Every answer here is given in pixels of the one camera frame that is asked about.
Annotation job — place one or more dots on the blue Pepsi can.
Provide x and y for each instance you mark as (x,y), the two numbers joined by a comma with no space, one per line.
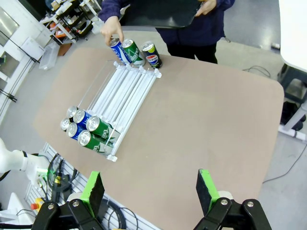
(73,130)
(120,54)
(80,116)

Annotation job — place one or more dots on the person in dark clothes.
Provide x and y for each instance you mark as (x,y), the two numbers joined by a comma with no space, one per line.
(192,36)

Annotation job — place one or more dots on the white can dispenser rack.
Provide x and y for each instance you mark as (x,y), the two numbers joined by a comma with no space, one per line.
(124,91)

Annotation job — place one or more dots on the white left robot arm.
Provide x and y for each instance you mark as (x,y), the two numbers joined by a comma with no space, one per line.
(16,160)

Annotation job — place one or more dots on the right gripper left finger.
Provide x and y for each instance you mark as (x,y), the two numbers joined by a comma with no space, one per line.
(94,191)

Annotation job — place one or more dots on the black Pepsi can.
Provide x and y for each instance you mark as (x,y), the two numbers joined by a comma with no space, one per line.
(152,58)
(65,124)

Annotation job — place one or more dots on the black plastic tray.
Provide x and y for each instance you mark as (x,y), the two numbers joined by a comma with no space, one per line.
(163,14)

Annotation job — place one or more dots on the clear plastic bin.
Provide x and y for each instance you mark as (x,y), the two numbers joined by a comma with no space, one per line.
(49,56)

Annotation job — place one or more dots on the person's right forearm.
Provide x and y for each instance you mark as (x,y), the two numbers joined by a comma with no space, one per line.
(108,9)

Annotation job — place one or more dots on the white machine housing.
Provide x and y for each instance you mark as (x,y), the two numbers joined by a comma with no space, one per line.
(14,206)

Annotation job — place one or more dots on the green Sprite can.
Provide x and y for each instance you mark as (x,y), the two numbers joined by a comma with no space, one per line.
(96,124)
(133,54)
(86,139)

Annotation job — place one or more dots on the brown cardboard box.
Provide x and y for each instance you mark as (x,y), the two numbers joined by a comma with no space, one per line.
(64,49)

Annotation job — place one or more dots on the upper silver can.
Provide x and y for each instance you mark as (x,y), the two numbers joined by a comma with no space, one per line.
(72,111)

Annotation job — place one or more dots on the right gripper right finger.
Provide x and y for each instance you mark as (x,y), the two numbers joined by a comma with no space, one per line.
(204,189)

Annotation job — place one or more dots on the cluttered metal shelf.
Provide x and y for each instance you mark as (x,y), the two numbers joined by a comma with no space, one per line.
(69,21)

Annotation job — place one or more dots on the dark grey desk pedestal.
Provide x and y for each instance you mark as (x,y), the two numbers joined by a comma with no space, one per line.
(293,83)

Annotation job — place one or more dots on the white desk leg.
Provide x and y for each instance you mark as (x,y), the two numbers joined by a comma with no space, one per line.
(295,119)

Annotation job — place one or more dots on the yellow red emergency stop button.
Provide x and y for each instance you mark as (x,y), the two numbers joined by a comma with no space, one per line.
(36,205)

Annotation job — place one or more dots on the white desk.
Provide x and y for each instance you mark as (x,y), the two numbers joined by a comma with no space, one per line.
(293,28)

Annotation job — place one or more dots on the person's right hand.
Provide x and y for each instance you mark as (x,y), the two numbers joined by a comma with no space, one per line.
(111,27)

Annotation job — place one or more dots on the person's left forearm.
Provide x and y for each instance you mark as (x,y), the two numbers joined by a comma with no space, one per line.
(225,3)

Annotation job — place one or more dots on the person's left hand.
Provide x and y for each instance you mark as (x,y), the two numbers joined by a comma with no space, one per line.
(207,6)

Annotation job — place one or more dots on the white cabinet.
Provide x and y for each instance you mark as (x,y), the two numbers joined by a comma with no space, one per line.
(7,31)

